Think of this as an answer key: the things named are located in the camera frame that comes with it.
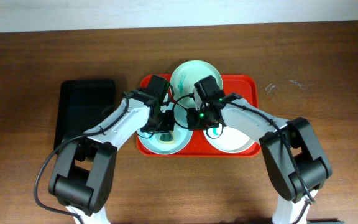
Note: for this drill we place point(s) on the red plastic tray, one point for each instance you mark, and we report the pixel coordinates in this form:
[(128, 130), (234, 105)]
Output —
[(198, 146)]

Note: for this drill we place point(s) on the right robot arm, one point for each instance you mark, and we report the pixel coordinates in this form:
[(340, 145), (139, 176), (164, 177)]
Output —
[(296, 163)]

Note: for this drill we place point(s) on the yellow green sponge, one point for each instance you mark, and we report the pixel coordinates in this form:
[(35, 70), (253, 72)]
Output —
[(167, 138)]

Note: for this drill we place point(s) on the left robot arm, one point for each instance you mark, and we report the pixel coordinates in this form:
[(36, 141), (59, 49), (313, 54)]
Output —
[(84, 170)]

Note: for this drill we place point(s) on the white plate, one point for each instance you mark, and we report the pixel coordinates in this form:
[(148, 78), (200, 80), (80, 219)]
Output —
[(228, 140)]

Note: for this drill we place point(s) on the black tray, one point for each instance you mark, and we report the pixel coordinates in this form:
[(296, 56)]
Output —
[(82, 105)]

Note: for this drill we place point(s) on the mint green plate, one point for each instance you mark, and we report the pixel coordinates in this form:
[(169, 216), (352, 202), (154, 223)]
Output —
[(182, 74)]

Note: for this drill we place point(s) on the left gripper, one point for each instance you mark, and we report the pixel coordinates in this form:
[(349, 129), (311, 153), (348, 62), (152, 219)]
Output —
[(168, 126)]

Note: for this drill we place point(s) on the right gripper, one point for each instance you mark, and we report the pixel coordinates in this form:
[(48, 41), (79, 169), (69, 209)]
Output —
[(193, 124)]

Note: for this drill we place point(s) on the light blue plate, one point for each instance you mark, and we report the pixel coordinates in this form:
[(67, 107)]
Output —
[(182, 135)]

